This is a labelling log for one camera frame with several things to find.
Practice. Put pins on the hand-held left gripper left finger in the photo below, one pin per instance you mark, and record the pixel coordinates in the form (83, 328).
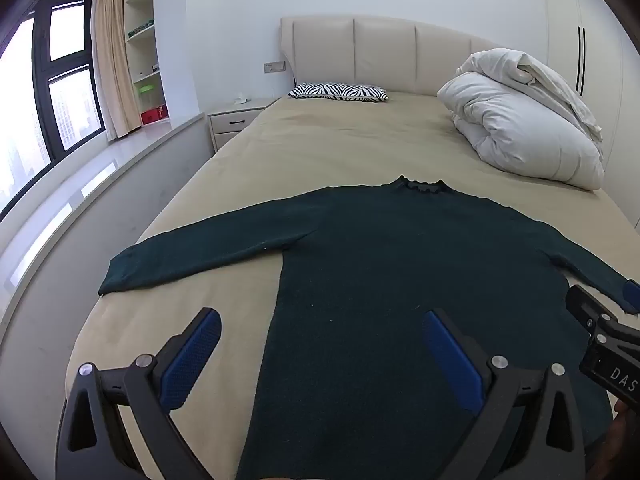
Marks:
(192, 355)

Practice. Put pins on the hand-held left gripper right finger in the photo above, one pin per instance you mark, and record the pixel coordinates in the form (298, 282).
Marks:
(452, 360)

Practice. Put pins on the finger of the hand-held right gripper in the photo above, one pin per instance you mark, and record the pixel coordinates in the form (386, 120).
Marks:
(585, 305)
(632, 296)

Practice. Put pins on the dark green knit sweater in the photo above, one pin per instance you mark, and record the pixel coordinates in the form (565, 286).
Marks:
(375, 260)

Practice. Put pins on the person's right hand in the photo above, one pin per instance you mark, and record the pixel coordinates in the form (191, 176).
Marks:
(625, 435)

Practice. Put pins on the white window sill bench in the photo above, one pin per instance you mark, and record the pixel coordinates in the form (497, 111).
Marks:
(100, 185)

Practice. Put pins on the white folded duvet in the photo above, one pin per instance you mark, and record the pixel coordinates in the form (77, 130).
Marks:
(520, 120)

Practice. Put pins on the cream nightstand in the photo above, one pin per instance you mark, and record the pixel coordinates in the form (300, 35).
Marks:
(232, 122)

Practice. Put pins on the red box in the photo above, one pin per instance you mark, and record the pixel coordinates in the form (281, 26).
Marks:
(152, 115)

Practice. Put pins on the beige bed with padded headboard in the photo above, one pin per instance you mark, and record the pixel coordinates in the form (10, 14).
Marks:
(325, 145)

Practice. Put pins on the white tissue box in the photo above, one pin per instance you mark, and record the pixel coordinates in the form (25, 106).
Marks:
(242, 99)

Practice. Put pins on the white wardrobe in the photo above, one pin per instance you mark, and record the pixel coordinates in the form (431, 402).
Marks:
(590, 35)

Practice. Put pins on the green plastic container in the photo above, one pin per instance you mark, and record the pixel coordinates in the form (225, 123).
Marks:
(146, 89)

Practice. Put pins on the zebra print pillow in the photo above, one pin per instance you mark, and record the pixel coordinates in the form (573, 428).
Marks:
(337, 92)

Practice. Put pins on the beige curtain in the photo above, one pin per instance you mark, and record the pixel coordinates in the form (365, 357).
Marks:
(115, 60)

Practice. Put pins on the white open shelf unit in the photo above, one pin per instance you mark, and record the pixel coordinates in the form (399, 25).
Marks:
(145, 50)

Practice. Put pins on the black framed window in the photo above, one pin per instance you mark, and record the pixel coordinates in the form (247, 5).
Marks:
(42, 65)

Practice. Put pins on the wall socket panel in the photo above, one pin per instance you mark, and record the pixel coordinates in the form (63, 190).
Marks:
(274, 66)

